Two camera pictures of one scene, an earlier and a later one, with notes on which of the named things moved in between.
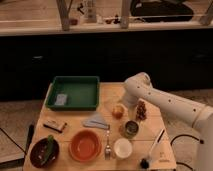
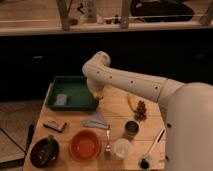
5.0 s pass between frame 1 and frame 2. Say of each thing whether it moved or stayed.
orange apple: moved
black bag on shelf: stayed
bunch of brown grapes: stayed
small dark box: stayed
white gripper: moved
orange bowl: stayed
